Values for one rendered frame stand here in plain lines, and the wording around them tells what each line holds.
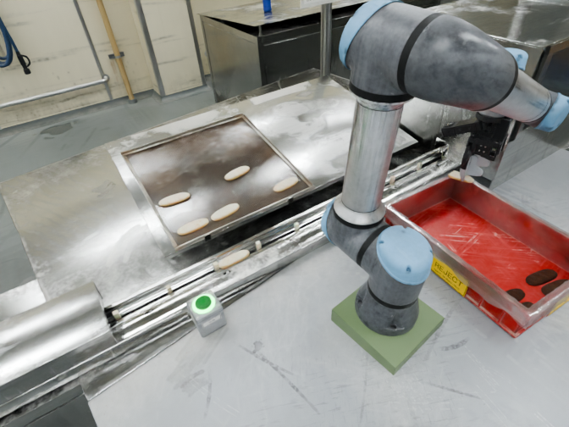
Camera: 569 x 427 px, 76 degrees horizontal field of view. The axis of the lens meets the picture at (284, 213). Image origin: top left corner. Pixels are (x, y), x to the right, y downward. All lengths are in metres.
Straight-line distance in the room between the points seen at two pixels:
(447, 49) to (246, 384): 0.75
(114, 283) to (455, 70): 1.01
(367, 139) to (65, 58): 4.07
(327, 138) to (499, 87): 0.95
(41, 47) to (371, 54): 4.09
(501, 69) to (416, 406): 0.66
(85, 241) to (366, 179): 0.96
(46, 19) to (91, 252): 3.39
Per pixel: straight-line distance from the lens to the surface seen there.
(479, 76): 0.59
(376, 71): 0.63
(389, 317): 0.89
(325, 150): 1.43
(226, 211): 1.17
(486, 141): 1.13
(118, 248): 1.30
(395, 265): 0.77
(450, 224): 1.29
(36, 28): 4.49
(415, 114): 1.58
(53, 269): 1.34
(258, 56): 2.82
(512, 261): 1.24
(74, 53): 4.55
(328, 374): 0.91
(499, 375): 1.00
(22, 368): 1.00
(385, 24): 0.62
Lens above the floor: 1.64
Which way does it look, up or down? 40 degrees down
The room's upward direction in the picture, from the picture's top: 4 degrees counter-clockwise
